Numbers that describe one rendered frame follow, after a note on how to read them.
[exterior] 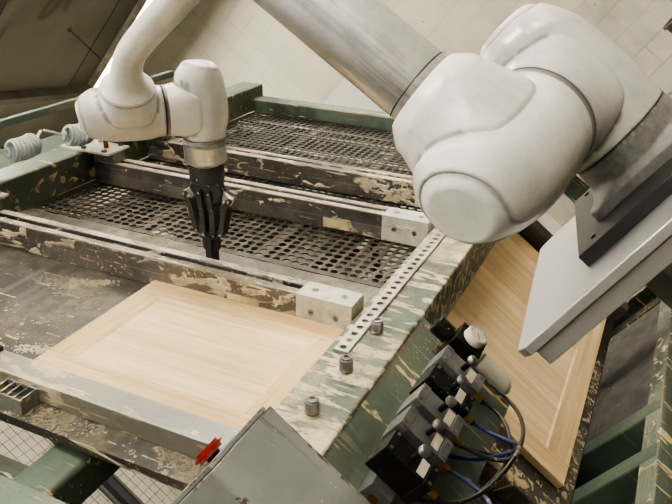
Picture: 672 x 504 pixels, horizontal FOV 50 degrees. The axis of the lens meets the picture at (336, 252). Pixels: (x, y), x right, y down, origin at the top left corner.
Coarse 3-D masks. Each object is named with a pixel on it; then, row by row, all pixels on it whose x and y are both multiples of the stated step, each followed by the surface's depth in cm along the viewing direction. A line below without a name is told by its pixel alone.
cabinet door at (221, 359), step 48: (144, 288) 158; (96, 336) 140; (144, 336) 141; (192, 336) 141; (240, 336) 141; (288, 336) 141; (336, 336) 141; (144, 384) 126; (192, 384) 127; (240, 384) 127; (288, 384) 127
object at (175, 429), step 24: (0, 360) 128; (24, 360) 128; (48, 384) 122; (72, 384) 122; (96, 384) 122; (72, 408) 121; (96, 408) 118; (120, 408) 117; (144, 408) 117; (168, 408) 117; (144, 432) 115; (168, 432) 112; (192, 432) 111; (216, 432) 112; (192, 456) 112
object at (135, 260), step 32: (0, 192) 183; (0, 224) 177; (32, 224) 175; (64, 224) 175; (64, 256) 172; (96, 256) 167; (128, 256) 162; (160, 256) 160; (192, 256) 160; (192, 288) 158; (224, 288) 154; (256, 288) 150; (288, 288) 147; (320, 288) 147; (320, 320) 145; (352, 320) 143
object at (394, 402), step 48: (432, 336) 141; (480, 336) 134; (384, 384) 124; (432, 384) 116; (480, 384) 122; (384, 432) 109; (432, 432) 106; (480, 432) 130; (384, 480) 103; (432, 480) 101
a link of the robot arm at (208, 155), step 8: (184, 144) 147; (192, 144) 146; (200, 144) 145; (208, 144) 146; (216, 144) 147; (224, 144) 149; (184, 152) 149; (192, 152) 147; (200, 152) 146; (208, 152) 146; (216, 152) 147; (224, 152) 149; (184, 160) 150; (192, 160) 147; (200, 160) 147; (208, 160) 147; (216, 160) 148; (224, 160) 150; (200, 168) 149; (208, 168) 149
